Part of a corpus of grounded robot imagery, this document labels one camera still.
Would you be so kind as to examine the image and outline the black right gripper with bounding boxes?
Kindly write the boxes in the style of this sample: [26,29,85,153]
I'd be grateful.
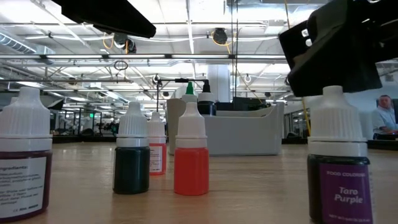
[278,0,398,97]

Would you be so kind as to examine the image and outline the small purple food coloring bottle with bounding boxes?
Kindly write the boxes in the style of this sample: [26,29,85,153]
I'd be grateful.
[307,85,374,224]

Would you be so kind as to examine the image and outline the large green food coloring bottle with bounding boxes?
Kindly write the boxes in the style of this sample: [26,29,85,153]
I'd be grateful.
[181,81,198,105]

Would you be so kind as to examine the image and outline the grey plastic bin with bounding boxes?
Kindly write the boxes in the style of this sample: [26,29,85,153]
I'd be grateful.
[166,98,285,157]

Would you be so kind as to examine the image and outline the large black food coloring bottle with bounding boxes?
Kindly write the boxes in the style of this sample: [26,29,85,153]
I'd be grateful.
[197,80,217,116]

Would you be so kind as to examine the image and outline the small red food coloring bottle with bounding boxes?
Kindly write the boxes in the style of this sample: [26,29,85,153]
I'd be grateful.
[147,112,167,176]

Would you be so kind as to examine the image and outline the small orange food coloring bottle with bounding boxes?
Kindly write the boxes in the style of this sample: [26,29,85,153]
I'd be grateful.
[173,101,210,197]

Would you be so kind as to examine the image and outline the small dark red coloring bottle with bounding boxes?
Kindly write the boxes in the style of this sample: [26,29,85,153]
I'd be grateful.
[0,86,53,223]

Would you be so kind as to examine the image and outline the small dark green coloring bottle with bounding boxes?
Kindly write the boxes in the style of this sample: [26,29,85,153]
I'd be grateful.
[112,101,151,195]

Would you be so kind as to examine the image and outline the person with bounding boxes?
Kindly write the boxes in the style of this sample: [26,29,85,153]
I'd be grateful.
[371,95,398,141]

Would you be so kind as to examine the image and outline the black perforated computer case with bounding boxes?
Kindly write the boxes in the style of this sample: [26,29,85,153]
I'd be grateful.
[215,96,269,112]

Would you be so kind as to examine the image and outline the white cylindrical lamp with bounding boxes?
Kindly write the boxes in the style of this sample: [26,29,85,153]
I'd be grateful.
[170,86,187,101]

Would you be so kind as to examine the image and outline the black hanging cable loop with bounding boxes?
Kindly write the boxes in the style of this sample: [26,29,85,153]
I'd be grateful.
[113,60,129,72]

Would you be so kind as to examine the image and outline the black aluminium table frame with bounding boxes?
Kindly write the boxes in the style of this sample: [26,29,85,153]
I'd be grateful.
[51,136,398,151]

